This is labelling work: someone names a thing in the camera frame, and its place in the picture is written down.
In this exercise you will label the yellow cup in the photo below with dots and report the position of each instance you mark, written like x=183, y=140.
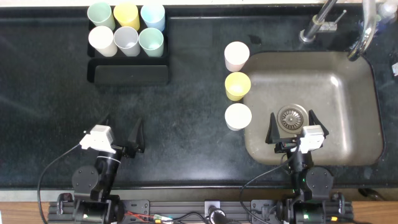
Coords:
x=126, y=14
x=237, y=85

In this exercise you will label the blue soap bottle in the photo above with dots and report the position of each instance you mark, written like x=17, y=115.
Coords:
x=388, y=9

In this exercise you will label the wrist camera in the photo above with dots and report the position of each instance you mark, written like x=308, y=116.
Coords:
x=98, y=138
x=312, y=138

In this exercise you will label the pink cup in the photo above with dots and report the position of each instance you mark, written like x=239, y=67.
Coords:
x=236, y=54

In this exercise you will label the green cup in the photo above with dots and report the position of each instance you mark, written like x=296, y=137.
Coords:
x=99, y=14
x=151, y=40

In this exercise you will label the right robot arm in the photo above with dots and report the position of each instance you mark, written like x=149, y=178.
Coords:
x=318, y=182

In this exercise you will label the grey cup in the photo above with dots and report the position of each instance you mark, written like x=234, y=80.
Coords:
x=126, y=39

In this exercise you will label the steel tap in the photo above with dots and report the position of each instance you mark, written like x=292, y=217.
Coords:
x=314, y=26

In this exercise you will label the steel sink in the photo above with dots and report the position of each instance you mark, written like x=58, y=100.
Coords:
x=342, y=102

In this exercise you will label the black tray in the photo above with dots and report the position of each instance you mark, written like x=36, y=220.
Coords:
x=130, y=74
x=166, y=53

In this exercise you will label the small white object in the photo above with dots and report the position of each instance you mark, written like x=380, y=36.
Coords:
x=395, y=69

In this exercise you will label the mounting rail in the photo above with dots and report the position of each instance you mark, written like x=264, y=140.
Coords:
x=180, y=208

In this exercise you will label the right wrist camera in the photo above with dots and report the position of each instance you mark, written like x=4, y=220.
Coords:
x=312, y=138

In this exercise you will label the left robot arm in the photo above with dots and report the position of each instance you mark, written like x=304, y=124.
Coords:
x=105, y=168

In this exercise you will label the blue cup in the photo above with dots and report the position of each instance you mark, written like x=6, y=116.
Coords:
x=152, y=15

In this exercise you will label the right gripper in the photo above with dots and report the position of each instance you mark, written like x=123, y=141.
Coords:
x=284, y=147

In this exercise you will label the white cup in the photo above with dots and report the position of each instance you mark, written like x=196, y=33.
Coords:
x=237, y=115
x=101, y=39

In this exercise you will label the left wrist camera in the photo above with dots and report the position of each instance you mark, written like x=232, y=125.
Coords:
x=98, y=138

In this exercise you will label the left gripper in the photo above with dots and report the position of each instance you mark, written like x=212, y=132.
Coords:
x=126, y=151

